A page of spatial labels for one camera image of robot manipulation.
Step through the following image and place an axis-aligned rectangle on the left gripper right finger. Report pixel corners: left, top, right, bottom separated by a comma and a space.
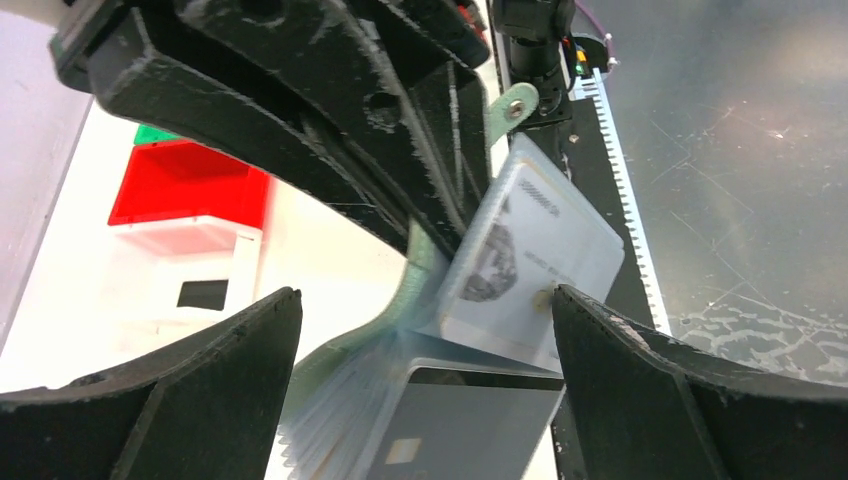
552, 285, 847, 479

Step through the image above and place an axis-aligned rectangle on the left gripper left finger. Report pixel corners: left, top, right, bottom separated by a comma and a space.
1, 287, 302, 479

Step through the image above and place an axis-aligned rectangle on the green plastic bin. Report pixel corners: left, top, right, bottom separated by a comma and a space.
134, 124, 180, 145

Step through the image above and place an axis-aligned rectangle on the red plastic bin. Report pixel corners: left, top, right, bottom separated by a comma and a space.
108, 140, 270, 229

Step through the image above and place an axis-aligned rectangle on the dark grey credit card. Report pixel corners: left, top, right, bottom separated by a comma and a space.
348, 366, 564, 479

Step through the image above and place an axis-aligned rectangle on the green leather card holder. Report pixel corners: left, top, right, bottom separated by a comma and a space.
280, 82, 540, 423

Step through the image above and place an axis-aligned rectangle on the clear plastic bin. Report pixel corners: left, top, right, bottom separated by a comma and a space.
103, 216, 263, 358

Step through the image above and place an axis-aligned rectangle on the black credit card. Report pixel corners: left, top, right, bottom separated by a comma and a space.
176, 279, 229, 311

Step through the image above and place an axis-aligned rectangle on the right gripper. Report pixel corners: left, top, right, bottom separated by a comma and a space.
49, 1, 489, 255

